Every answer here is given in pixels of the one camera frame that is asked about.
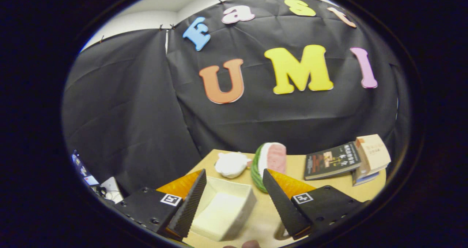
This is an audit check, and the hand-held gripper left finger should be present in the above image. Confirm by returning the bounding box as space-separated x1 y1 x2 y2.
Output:
113 168 207 242

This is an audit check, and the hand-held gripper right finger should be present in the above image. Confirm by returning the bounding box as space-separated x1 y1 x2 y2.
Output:
262 168 371 241

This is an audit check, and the beige fabric storage box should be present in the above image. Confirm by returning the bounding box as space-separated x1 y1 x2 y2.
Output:
189 176 257 242

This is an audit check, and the watermelon slice plush toy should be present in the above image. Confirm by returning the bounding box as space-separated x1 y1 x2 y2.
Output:
250 142 288 194

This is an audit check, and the white plush toy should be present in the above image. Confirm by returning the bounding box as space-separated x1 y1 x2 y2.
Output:
214 151 253 179

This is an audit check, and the black cover book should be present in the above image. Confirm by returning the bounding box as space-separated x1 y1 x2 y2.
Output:
304 142 362 181

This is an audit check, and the blue and white book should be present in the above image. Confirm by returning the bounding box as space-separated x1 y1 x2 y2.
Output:
352 167 381 187

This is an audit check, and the black backdrop cloth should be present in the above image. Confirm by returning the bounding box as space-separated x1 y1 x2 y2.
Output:
61 0 403 197

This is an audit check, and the beige cover book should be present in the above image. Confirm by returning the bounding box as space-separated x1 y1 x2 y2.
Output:
354 134 392 176

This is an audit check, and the computer screen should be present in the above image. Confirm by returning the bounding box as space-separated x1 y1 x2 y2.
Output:
71 149 100 187

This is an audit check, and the white box with cable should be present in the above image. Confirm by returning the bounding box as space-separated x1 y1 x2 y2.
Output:
99 176 125 204

